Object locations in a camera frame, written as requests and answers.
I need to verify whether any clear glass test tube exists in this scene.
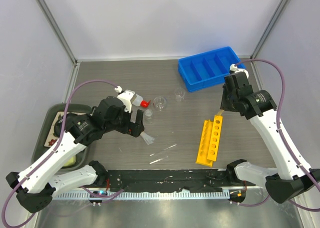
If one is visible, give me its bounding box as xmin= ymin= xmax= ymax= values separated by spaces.
xmin=149 ymin=144 xmax=177 ymax=157
xmin=149 ymin=156 xmax=168 ymax=165

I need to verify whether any yellow test tube rack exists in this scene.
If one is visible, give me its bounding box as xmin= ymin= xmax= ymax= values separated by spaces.
xmin=195 ymin=115 xmax=223 ymax=167

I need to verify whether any bundle of plastic pipettes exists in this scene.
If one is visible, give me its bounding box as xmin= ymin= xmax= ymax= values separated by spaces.
xmin=140 ymin=132 xmax=155 ymax=145

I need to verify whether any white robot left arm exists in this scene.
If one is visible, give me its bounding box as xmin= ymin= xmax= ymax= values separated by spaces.
xmin=6 ymin=96 xmax=145 ymax=214

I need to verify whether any white squeeze bottle red cap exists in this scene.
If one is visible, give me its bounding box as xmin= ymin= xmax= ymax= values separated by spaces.
xmin=131 ymin=94 xmax=151 ymax=108

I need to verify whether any blue divided plastic bin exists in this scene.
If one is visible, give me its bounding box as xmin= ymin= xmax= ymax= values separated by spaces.
xmin=178 ymin=46 xmax=240 ymax=93

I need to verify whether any wide clear glass beaker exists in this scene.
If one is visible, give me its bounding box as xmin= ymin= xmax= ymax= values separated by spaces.
xmin=153 ymin=96 xmax=168 ymax=111

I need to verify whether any tall clear glass beaker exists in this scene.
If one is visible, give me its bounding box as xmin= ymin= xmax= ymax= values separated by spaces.
xmin=174 ymin=87 xmax=186 ymax=102

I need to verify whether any pale yellow cup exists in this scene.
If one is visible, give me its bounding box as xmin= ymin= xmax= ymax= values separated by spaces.
xmin=63 ymin=156 xmax=77 ymax=168

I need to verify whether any grey plastic tray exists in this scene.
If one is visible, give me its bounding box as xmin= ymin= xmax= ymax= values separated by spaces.
xmin=31 ymin=103 xmax=94 ymax=169

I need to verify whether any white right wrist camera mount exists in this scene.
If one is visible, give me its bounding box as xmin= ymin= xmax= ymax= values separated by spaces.
xmin=229 ymin=64 xmax=249 ymax=78

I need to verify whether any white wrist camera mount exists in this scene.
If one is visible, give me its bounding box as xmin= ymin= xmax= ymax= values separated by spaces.
xmin=229 ymin=64 xmax=249 ymax=78
xmin=114 ymin=86 xmax=136 ymax=113

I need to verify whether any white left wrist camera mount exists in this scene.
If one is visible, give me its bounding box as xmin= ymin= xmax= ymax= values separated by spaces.
xmin=114 ymin=86 xmax=136 ymax=113

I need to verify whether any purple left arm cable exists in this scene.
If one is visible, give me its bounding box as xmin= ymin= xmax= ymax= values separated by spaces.
xmin=0 ymin=79 xmax=123 ymax=228

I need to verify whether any white slotted cable duct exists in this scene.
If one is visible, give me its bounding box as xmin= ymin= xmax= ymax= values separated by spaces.
xmin=54 ymin=189 xmax=230 ymax=201

